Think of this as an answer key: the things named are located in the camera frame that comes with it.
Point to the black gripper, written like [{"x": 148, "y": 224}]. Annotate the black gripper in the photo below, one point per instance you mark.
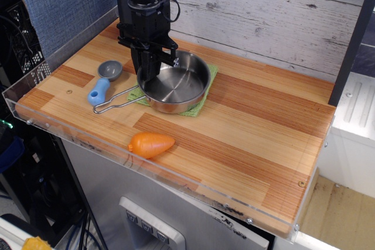
[{"x": 148, "y": 37}]

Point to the stainless steel pan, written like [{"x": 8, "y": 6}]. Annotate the stainless steel pan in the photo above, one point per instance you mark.
[{"x": 185, "y": 58}]

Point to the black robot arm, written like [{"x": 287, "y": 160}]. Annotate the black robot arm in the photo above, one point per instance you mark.
[{"x": 144, "y": 28}]

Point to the green folded towel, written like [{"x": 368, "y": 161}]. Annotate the green folded towel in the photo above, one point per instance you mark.
[{"x": 193, "y": 111}]

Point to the blue grey ice cream scoop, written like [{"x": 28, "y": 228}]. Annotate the blue grey ice cream scoop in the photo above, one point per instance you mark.
[{"x": 108, "y": 71}]

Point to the orange toy carrot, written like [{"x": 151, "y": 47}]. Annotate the orange toy carrot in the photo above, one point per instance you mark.
[{"x": 150, "y": 144}]

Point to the black plastic crate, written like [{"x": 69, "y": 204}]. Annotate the black plastic crate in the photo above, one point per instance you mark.
[{"x": 22, "y": 37}]

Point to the clear acrylic table guard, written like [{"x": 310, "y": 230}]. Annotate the clear acrylic table guard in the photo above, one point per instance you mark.
[{"x": 250, "y": 151}]

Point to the grey panel with buttons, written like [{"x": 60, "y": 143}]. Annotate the grey panel with buttons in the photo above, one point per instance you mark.
[{"x": 147, "y": 230}]

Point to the yellow object bottom left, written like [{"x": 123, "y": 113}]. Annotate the yellow object bottom left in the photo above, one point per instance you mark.
[{"x": 35, "y": 243}]

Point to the white ribbed block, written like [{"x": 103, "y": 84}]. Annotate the white ribbed block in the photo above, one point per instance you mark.
[{"x": 355, "y": 111}]

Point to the dark right vertical post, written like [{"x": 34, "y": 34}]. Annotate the dark right vertical post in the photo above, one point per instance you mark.
[{"x": 351, "y": 52}]

